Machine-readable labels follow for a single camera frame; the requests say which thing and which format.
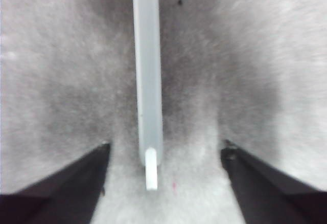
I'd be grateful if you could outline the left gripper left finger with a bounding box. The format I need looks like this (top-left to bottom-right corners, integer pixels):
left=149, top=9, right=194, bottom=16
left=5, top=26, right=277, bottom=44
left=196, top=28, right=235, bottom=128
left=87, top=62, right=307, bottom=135
left=0, top=143, right=111, bottom=224

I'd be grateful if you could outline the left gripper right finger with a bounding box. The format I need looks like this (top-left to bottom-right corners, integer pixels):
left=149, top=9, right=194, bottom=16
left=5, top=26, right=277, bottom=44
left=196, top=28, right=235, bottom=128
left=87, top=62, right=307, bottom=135
left=220, top=139, right=327, bottom=224

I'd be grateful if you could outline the cup brush with sponge head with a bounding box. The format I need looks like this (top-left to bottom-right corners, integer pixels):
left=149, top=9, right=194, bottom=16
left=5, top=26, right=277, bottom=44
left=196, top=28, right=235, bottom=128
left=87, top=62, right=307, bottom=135
left=131, top=0, right=165, bottom=191

